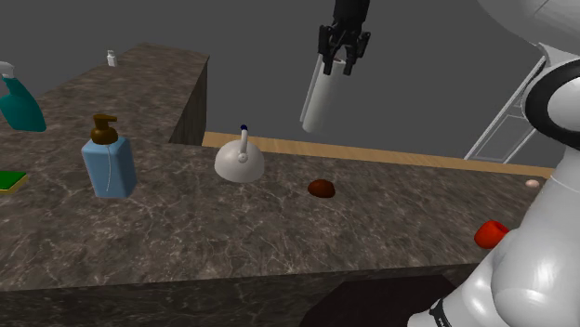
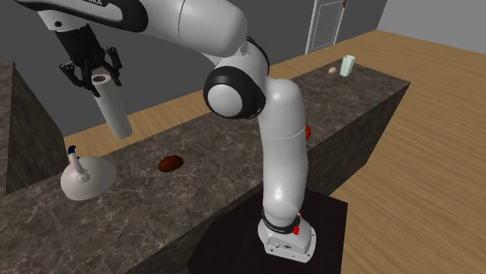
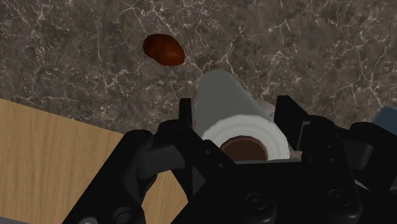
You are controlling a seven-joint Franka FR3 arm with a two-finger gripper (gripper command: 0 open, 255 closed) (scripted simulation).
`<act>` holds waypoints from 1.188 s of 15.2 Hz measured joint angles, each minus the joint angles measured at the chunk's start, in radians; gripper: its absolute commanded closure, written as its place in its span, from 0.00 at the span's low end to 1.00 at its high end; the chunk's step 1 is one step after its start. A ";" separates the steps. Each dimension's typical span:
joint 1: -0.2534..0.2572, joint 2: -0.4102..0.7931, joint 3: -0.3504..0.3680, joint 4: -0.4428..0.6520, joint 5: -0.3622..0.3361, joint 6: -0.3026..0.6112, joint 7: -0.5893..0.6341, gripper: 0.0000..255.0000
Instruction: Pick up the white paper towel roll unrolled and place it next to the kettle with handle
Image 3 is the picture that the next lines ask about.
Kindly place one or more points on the white paper towel roll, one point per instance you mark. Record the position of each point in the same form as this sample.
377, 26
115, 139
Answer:
229, 124

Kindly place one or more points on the brown oval object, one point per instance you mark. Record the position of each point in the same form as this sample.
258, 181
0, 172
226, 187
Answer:
164, 49

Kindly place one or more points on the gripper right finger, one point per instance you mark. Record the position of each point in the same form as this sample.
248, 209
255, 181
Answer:
322, 139

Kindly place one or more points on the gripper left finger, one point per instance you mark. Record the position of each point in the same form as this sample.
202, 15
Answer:
173, 139

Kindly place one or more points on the blue-grey object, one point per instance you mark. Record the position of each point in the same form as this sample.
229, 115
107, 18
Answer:
386, 119

